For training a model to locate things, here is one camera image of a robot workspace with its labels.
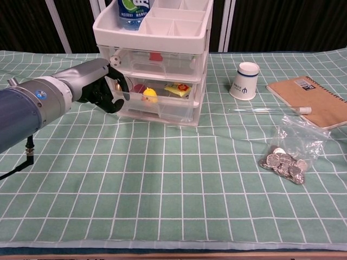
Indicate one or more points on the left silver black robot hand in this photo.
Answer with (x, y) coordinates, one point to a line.
(86, 75)

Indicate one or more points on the yellow rubber duck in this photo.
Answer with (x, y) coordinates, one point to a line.
(150, 96)

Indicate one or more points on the transparent drawer with bell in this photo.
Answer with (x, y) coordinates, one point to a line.
(173, 98)

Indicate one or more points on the left blue grey robot arm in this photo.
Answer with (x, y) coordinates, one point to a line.
(21, 113)

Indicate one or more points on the transparent drawer with soccer ball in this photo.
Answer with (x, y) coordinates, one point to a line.
(176, 67)

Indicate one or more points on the transparent drawer with pink toy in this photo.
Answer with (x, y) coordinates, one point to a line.
(173, 113)

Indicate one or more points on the small soccer ball toy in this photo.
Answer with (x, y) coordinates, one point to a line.
(115, 61)

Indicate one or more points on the red round toy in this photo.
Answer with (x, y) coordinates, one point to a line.
(139, 88)

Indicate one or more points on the blue drink bottle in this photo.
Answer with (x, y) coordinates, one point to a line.
(134, 13)

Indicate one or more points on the yellow snack packet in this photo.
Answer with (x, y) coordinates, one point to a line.
(177, 89)

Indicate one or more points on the green checked tablecloth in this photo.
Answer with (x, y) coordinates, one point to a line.
(176, 176)

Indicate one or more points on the white paper cup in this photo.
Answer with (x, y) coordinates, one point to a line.
(244, 81)

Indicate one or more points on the clear bag of coins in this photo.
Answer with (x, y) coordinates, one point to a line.
(284, 165)

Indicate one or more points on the glass test tube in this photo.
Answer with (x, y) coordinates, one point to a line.
(305, 110)

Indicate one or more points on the brown spiral notebook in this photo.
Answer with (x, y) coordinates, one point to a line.
(311, 103)

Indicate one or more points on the white partition post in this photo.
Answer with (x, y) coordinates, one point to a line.
(226, 27)
(58, 27)

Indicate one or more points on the white plastic drawer organizer frame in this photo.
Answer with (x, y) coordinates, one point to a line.
(151, 39)

